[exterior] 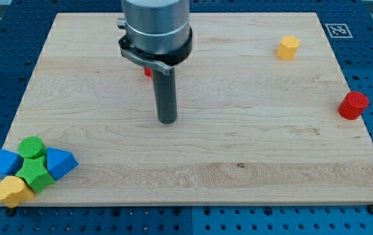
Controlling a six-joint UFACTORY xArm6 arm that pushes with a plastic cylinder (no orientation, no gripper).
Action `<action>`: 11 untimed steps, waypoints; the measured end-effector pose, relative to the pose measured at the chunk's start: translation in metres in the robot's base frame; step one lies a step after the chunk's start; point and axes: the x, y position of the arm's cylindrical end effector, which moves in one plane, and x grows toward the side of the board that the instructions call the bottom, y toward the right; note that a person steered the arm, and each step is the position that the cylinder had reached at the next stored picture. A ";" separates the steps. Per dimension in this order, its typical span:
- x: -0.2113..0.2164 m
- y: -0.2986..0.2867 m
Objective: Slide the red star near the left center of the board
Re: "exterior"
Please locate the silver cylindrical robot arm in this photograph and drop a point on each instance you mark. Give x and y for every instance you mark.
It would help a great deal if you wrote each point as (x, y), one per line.
(158, 36)

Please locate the yellow hexagon block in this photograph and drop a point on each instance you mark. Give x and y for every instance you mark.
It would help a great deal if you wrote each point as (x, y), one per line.
(288, 47)

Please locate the red cylinder block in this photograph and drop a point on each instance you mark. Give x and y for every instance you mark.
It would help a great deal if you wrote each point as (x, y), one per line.
(353, 105)

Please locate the blue cube block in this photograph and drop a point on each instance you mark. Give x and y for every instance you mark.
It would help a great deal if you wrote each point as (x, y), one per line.
(10, 163)

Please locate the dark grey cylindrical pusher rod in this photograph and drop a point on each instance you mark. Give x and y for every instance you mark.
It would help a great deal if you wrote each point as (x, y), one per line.
(165, 95)

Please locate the black clamp ring with lever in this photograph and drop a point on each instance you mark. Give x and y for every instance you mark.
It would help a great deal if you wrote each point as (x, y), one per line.
(163, 63)

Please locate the yellow heart block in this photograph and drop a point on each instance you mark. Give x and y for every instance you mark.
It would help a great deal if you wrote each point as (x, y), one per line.
(14, 190)

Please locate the red star block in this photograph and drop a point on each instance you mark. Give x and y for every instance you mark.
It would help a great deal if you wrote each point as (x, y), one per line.
(147, 72)

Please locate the blue triangular prism block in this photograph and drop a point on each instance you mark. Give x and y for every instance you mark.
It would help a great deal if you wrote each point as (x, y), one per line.
(59, 162)

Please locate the green cylinder block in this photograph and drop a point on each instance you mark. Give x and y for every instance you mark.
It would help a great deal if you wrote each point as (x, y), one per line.
(31, 147)

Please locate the green star block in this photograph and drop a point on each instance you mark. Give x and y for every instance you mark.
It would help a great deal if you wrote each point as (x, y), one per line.
(35, 173)

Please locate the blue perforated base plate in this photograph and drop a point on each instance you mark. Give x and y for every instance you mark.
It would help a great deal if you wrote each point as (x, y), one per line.
(24, 26)

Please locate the white fiducial marker tag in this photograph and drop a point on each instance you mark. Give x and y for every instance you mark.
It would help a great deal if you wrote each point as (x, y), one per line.
(338, 31)

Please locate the light wooden board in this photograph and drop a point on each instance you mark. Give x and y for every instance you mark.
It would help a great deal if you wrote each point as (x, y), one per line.
(252, 129)

